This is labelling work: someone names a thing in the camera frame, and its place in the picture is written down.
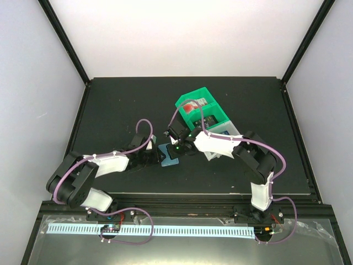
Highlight light blue card holder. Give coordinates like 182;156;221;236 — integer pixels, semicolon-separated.
158;144;179;167

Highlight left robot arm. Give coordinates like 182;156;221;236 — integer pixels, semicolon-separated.
46;134;165;220

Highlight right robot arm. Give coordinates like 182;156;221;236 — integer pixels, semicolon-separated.
164;124;276;222

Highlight red and white cards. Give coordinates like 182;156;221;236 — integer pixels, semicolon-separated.
183;98;208;114

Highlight white plastic bin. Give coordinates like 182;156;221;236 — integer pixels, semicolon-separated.
204;121;238;162

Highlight green plastic bin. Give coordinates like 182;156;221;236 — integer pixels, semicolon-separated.
175;87;229;130

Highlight clear plastic sheet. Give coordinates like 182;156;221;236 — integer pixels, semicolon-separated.
25;216;346;264

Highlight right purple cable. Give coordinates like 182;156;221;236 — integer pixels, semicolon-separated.
168;99;298;245

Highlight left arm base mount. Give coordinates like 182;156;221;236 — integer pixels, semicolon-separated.
86;203;137;223

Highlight slotted white cable duct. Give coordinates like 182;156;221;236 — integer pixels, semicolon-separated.
46;223;255;239

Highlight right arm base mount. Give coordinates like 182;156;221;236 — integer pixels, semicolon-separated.
230;204;284;225

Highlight black aluminium frame rail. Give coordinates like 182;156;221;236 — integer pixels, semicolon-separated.
41;193;336;219

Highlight left rear frame post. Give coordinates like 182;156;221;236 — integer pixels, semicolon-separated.
38;0;90;85

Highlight frame post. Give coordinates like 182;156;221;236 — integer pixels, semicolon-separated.
281;0;335;85
38;0;90;85

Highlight right rear frame post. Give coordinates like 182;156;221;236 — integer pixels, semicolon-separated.
281;0;335;85

